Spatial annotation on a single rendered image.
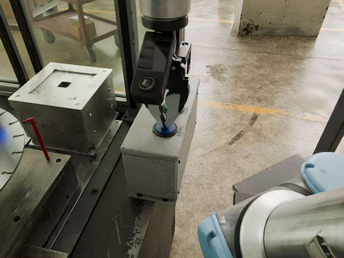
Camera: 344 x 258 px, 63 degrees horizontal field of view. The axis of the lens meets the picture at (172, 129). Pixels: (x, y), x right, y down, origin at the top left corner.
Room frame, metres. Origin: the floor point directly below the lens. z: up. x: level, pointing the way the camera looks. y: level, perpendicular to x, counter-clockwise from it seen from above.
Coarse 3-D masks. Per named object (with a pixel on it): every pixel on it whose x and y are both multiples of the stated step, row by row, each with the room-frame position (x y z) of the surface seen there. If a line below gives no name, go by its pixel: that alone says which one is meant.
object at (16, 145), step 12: (0, 108) 0.42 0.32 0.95; (0, 120) 0.38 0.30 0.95; (12, 120) 0.38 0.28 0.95; (0, 132) 0.35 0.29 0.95; (12, 132) 0.35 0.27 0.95; (0, 144) 0.32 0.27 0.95; (12, 144) 0.32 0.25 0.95; (24, 144) 0.32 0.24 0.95; (0, 156) 0.29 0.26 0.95; (12, 156) 0.29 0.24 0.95; (0, 168) 0.27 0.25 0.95; (12, 168) 0.27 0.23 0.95; (0, 180) 0.25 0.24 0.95
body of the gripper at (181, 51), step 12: (144, 24) 0.41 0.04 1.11; (156, 24) 0.40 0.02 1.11; (168, 24) 0.40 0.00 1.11; (180, 24) 0.40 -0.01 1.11; (180, 36) 0.46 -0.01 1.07; (180, 48) 0.45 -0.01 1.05; (180, 60) 0.40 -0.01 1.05; (180, 72) 0.40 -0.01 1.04; (168, 84) 0.40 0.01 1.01; (180, 84) 0.40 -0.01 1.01
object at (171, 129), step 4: (172, 124) 0.43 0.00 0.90; (156, 128) 0.41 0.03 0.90; (160, 128) 0.41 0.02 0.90; (164, 128) 0.41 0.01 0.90; (168, 128) 0.41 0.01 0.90; (172, 128) 0.41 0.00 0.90; (160, 132) 0.40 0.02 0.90; (164, 132) 0.40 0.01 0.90; (168, 132) 0.40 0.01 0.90; (172, 132) 0.40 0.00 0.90
